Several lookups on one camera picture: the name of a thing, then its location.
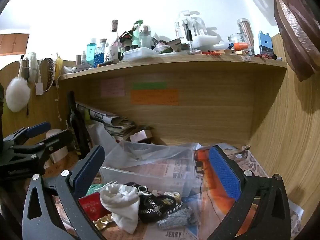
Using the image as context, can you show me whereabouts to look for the clear plastic bag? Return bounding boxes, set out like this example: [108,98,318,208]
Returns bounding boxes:
[86,122,125,160]

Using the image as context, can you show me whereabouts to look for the clear spray bottle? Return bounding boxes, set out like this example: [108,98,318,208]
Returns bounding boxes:
[139,25,152,48]

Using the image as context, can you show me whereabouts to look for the wooden shelf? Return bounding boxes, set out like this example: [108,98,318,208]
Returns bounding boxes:
[57,52,288,81]

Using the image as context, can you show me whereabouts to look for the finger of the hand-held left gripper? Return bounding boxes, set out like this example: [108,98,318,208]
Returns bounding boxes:
[3,122,51,147]
[12,129,73,163]

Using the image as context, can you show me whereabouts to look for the blue liquid bottle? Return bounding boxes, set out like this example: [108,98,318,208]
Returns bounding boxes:
[87,38,97,67]

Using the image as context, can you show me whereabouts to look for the clear flat plastic container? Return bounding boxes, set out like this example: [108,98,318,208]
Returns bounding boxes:
[123,47,160,61]

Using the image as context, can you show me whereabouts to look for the black folded umbrella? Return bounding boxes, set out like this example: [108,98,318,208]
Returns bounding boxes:
[67,91,90,155]

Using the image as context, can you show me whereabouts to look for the pink sticky note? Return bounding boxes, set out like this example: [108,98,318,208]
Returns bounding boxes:
[101,77,125,97]

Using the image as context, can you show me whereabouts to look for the orange sticky note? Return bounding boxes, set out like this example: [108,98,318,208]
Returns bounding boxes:
[130,89,179,106]

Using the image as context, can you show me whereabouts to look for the black chain purse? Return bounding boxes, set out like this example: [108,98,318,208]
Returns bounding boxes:
[124,182,184,223]

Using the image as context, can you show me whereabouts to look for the clear bottle brown cap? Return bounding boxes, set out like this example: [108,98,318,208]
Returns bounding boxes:
[106,19,120,60]

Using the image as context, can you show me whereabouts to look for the green sticky note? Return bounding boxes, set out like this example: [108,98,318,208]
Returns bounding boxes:
[132,82,167,90]

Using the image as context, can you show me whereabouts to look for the clear pump bottle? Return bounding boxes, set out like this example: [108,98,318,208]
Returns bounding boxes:
[189,10,208,37]

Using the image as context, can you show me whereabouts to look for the teal bottle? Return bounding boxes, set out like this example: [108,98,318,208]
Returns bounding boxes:
[132,19,144,49]

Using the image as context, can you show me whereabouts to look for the tall clear cylinder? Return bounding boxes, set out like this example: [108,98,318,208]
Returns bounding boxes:
[237,18,254,48]

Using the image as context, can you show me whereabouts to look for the large clear bottle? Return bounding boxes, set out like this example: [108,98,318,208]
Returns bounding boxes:
[174,11,190,40]

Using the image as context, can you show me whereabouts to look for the brown curtain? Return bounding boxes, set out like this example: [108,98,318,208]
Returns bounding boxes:
[235,0,320,82]

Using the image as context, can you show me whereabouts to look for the brown lipstick tube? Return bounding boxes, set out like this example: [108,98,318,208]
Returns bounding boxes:
[96,59,120,67]

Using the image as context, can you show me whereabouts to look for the small brown box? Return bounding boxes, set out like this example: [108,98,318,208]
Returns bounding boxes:
[129,129,153,144]

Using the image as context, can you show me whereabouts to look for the gold foil wrapper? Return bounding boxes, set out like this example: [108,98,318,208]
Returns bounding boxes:
[92,216,115,230]

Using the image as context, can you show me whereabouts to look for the white box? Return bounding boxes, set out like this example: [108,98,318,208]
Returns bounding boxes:
[191,35,218,50]

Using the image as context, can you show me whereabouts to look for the red pouch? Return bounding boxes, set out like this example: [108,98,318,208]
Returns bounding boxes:
[79,192,110,222]

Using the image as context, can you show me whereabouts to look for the white cloth pouch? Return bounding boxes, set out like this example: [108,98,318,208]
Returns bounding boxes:
[100,183,140,234]

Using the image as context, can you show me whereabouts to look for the orange and white tube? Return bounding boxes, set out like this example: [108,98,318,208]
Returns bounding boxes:
[229,42,249,50]

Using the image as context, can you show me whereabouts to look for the teal knit cloth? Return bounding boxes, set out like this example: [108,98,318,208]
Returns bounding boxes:
[85,183,107,197]

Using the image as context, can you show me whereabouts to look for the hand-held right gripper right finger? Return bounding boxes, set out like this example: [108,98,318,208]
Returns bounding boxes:
[207,145,292,240]

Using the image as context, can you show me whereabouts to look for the blue box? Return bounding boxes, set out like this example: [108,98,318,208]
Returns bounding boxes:
[257,31,273,55]

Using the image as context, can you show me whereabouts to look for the black headband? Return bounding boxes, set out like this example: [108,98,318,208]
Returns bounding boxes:
[42,58,55,92]

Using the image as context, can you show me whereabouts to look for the white fluffy earmuffs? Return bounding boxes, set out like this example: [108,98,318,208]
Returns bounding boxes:
[5,52,38,112]

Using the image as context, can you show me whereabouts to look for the newspaper sheet lining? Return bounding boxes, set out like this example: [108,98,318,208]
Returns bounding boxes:
[145,142,304,240]

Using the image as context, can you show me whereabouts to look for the glass jar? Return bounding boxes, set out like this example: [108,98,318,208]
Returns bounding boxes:
[227,33,247,49]

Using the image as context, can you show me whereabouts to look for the blue beads bottle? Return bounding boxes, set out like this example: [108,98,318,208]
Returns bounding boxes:
[94,39,107,64]

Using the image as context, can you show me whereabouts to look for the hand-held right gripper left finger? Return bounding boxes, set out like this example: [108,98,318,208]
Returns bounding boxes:
[22,145,107,240]

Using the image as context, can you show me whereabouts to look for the clear plastic storage box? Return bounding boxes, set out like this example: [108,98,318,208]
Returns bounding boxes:
[99,141,197,197]

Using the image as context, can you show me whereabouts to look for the yellow cloth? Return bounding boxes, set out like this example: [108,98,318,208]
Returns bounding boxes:
[54,55,62,80]

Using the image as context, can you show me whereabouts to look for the white stapler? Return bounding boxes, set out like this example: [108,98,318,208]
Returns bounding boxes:
[71,64,94,71]

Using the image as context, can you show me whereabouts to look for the silver glitter pouch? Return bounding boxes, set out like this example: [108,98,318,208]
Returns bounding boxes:
[157,206,194,230]

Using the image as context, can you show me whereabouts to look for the stack of folded newspapers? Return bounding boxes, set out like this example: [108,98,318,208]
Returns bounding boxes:
[75,101,137,140]

